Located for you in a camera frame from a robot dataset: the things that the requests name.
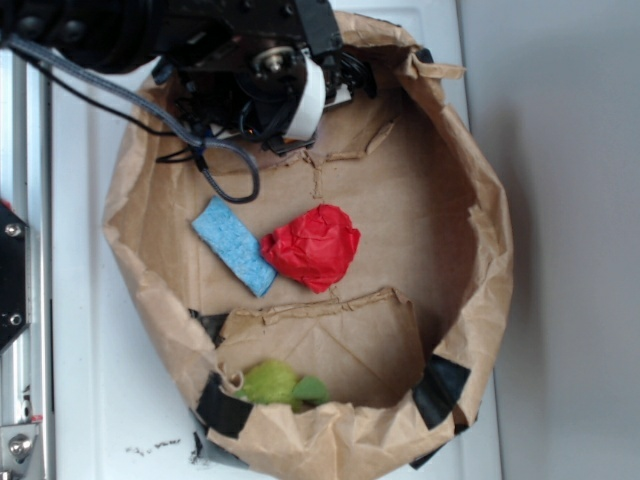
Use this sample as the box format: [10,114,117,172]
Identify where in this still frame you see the crumpled red paper ball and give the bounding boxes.
[259,204,361,294]

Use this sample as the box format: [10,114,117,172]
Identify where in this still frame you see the black cable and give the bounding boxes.
[24,59,201,165]

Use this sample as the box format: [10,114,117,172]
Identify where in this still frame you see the brown paper bag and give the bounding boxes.
[104,12,513,479]

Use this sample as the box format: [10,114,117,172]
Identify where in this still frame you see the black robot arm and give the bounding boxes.
[1,1,377,154]

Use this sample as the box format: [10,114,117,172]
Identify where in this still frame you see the aluminium rail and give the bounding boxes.
[1,50,55,479]

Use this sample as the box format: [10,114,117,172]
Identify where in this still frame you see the green felt toy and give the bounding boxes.
[234,360,330,413]

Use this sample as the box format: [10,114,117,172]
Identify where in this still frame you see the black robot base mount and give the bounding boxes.
[0,200,29,353]

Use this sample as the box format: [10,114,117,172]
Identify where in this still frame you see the white flat ribbon cable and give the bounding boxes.
[285,55,326,139]

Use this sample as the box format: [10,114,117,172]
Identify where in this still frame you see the blue sponge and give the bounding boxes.
[191,197,277,297]

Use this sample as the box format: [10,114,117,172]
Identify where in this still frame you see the grey braided cable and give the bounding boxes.
[0,32,260,203]

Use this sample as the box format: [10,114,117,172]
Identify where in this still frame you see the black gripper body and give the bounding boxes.
[154,1,375,155]

